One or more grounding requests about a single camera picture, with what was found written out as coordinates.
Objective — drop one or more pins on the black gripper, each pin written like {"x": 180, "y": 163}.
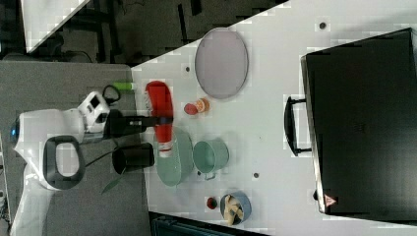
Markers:
{"x": 118, "y": 125}

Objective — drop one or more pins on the red plush ketchup bottle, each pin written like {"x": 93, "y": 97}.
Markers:
{"x": 159, "y": 104}

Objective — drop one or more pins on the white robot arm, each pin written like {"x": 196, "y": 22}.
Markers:
{"x": 49, "y": 141}

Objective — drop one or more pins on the red tomato toy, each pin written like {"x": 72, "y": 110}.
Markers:
{"x": 190, "y": 109}

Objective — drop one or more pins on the black cylinder cup lower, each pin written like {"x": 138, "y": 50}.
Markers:
{"x": 131, "y": 158}

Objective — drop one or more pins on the green marker tube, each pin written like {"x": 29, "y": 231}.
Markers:
{"x": 125, "y": 86}

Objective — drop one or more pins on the orange citrus slice toy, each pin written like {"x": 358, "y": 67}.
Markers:
{"x": 202, "y": 105}

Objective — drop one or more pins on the green metal pot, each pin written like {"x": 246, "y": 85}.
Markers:
{"x": 210, "y": 156}

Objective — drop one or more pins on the green leaf toy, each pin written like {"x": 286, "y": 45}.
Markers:
{"x": 111, "y": 185}

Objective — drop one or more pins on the grey round plate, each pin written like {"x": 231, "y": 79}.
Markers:
{"x": 221, "y": 63}

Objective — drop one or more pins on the small red strawberry toy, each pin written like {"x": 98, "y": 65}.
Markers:
{"x": 212, "y": 203}

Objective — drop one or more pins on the yellow banana pieces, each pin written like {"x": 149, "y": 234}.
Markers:
{"x": 232, "y": 210}

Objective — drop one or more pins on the blue bowl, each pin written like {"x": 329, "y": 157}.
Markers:
{"x": 244, "y": 203}

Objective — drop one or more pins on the black toaster oven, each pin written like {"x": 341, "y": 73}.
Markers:
{"x": 361, "y": 105}

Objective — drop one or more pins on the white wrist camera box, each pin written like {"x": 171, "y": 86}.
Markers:
{"x": 95, "y": 111}

